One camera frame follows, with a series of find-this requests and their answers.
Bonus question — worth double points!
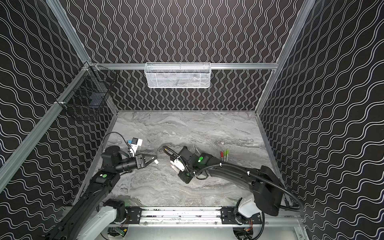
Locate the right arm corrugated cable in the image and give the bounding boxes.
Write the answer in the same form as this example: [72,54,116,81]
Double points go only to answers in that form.
[161,145,305,211]

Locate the white wire mesh basket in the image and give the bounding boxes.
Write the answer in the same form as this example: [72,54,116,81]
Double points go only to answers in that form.
[144,62,212,89]

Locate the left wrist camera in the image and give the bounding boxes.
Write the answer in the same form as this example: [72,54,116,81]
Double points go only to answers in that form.
[127,138,143,157]

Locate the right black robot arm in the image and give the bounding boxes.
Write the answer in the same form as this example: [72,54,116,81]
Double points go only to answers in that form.
[172,147,283,224]

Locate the black wire mesh basket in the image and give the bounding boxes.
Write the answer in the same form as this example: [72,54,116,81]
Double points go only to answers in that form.
[60,65,117,122]

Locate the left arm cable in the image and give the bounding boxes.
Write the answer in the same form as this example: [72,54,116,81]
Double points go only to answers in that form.
[101,131,134,157]

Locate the white pen green tip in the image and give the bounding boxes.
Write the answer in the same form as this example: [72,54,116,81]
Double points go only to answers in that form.
[225,149,230,162]

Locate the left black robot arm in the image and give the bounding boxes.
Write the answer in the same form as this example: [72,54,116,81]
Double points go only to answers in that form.
[45,146,158,240]

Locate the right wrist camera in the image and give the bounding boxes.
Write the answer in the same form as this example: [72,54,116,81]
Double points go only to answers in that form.
[170,159,185,172]

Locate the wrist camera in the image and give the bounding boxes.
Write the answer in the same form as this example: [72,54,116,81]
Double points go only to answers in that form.
[170,159,185,172]
[127,138,143,157]

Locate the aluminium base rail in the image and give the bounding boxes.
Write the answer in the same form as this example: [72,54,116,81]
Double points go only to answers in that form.
[80,206,301,227]

